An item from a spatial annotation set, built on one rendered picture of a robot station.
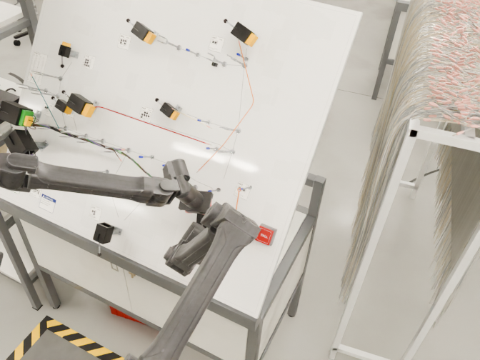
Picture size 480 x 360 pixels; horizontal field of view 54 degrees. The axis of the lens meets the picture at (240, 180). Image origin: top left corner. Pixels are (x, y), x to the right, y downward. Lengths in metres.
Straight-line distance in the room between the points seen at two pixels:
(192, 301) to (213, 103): 0.87
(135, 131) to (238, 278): 0.63
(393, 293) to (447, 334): 0.34
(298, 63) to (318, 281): 1.59
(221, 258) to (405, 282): 2.16
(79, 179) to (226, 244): 0.51
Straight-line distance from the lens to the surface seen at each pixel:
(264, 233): 1.51
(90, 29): 1.90
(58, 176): 1.27
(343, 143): 3.79
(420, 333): 2.26
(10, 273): 2.70
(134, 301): 2.10
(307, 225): 1.99
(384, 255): 3.05
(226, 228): 0.90
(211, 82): 1.62
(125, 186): 1.30
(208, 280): 0.89
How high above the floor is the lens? 2.26
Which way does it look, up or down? 43 degrees down
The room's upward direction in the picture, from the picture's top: 3 degrees clockwise
